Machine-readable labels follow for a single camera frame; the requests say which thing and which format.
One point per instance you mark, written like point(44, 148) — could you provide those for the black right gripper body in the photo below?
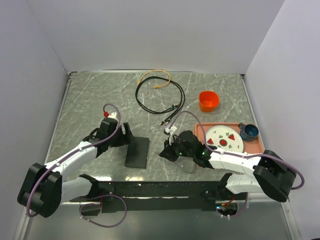
point(176, 145)

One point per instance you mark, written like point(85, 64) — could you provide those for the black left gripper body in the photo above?
point(118, 140)

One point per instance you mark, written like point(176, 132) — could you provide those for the pink plastic tray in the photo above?
point(250, 147)

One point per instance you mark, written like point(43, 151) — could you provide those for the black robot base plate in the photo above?
point(161, 195)

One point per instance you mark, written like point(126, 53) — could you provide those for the black network switch box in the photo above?
point(137, 153)

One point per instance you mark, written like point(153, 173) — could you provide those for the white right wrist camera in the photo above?
point(170, 131)

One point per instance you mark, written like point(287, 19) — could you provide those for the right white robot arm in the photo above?
point(246, 173)

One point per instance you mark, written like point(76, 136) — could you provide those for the white watermelon pattern plate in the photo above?
point(225, 137)

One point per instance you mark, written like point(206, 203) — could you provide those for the blue ceramic mug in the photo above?
point(248, 132)

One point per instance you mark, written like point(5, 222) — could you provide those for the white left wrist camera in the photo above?
point(113, 115)

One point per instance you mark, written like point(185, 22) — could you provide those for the orange plastic cup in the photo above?
point(208, 101)

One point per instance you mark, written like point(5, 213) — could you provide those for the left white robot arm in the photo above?
point(46, 187)

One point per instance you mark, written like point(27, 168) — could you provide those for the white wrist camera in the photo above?
point(170, 131)
point(113, 115)

